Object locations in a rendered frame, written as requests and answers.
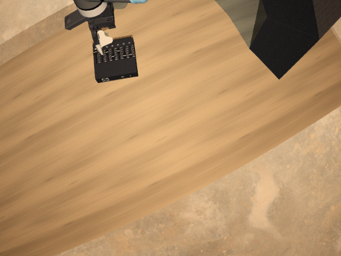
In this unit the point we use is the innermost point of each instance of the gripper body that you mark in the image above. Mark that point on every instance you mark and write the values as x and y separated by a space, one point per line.
105 19

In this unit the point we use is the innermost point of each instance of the black lighting desk with faders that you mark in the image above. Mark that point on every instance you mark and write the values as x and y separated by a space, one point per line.
117 62

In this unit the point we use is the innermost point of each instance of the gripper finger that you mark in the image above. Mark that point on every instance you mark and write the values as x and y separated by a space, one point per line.
102 41

